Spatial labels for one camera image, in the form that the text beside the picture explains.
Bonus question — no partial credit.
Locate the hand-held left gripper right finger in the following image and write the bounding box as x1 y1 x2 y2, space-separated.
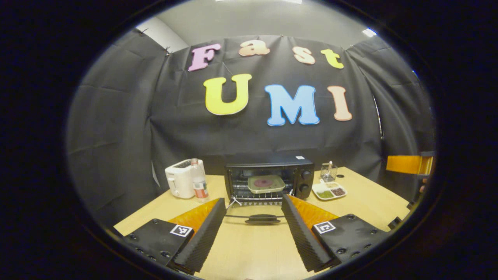
281 194 389 273

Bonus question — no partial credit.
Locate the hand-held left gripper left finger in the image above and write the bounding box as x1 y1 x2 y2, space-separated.
121 197 227 273

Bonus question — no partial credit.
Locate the cream square plate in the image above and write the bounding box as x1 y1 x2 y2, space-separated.
247 174 286 194

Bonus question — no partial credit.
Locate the black electric oven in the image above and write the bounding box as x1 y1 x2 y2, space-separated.
224 156 315 226

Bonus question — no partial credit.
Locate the white divided snack tray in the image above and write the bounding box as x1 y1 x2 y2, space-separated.
312 181 348 201

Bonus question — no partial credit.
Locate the clear plastic bottle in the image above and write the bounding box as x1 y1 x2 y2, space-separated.
190 158 210 204

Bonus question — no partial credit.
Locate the white toaster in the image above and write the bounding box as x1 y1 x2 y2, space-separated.
165 159 207 200

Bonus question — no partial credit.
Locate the black backdrop cloth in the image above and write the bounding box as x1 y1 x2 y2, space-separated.
65 28 436 231

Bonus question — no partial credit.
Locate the wire mesh basket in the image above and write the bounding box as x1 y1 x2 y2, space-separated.
320 161 338 183

